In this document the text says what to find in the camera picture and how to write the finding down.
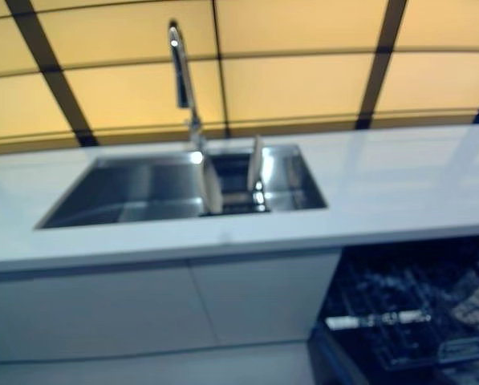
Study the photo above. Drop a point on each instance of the open dishwasher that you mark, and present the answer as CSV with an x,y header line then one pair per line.
x,y
463,349

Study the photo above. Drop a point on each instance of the black sink drying rack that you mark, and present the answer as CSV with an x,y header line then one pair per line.
x,y
235,200

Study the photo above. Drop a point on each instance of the stainless steel sink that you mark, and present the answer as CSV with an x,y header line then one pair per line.
x,y
143,188

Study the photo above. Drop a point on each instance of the white cabinet door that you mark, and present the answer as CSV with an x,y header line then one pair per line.
x,y
263,297
82,305

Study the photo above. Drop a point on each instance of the chrome kitchen faucet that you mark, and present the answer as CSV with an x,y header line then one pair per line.
x,y
181,72

